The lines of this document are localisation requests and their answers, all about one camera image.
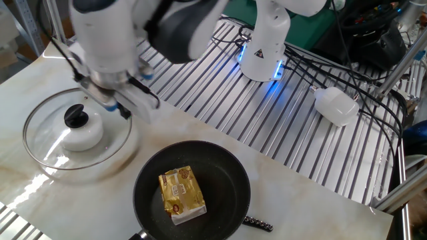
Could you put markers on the dark blue round object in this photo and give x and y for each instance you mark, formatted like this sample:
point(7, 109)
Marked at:
point(417, 138)

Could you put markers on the aluminium frame rail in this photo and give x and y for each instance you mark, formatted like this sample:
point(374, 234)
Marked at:
point(400, 193)

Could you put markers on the black socket bit rail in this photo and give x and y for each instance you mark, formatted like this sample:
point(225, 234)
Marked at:
point(258, 224)

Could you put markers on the gold foil butter block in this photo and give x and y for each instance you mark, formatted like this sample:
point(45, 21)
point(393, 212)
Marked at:
point(181, 196)

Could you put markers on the black frying pan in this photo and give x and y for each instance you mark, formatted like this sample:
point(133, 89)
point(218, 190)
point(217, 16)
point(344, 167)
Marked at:
point(227, 186)

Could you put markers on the marble pattern table mat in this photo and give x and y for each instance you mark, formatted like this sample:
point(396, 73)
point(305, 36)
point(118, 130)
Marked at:
point(300, 213)

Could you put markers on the white round puck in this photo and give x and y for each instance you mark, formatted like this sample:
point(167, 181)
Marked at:
point(83, 138)

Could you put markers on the grey perforated shelf upright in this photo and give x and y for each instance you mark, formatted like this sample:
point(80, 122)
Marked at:
point(30, 30)

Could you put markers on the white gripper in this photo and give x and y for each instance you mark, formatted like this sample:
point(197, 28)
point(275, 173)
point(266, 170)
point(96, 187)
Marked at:
point(141, 106)

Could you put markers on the silver bracket with blue ends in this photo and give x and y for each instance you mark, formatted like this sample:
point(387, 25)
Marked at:
point(96, 95)

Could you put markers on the black racing steering wheel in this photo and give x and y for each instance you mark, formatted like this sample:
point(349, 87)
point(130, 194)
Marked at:
point(377, 50)

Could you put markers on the white LED light bulb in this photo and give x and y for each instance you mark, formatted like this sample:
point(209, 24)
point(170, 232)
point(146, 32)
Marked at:
point(335, 106)

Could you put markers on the glass lid with black knob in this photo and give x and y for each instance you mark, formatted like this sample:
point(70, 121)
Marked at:
point(76, 116)

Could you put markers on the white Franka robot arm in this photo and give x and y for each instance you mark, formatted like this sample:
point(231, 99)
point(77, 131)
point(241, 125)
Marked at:
point(263, 40)

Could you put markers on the aluminium frame post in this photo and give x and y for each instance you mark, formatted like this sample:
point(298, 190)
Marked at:
point(400, 63)
point(55, 20)

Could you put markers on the green cutting mat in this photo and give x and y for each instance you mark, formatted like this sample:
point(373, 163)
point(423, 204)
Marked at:
point(310, 31)

